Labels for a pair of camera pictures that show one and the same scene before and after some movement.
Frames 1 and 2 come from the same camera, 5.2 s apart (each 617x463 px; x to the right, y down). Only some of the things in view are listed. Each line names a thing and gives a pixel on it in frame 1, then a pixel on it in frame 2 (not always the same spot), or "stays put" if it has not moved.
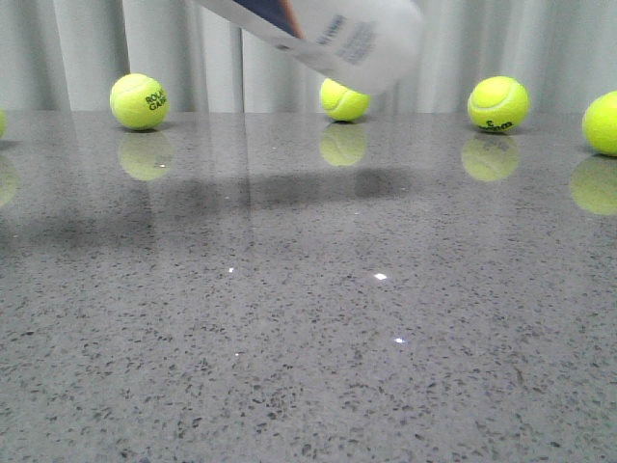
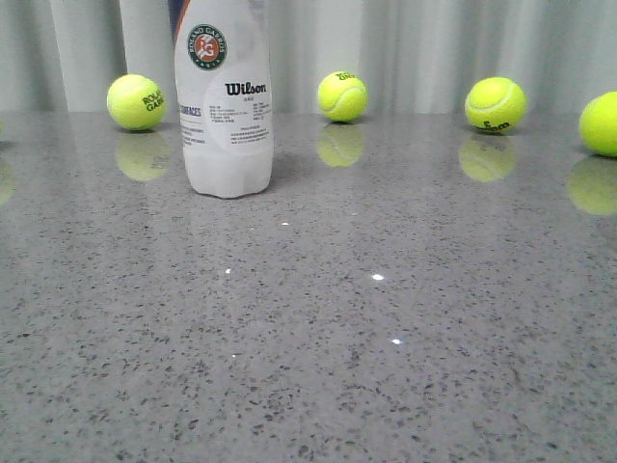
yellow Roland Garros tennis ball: (139, 101) stays put
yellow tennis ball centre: (340, 102) stays put
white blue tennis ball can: (375, 44) to (224, 73)
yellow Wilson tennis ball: (498, 104) stays put
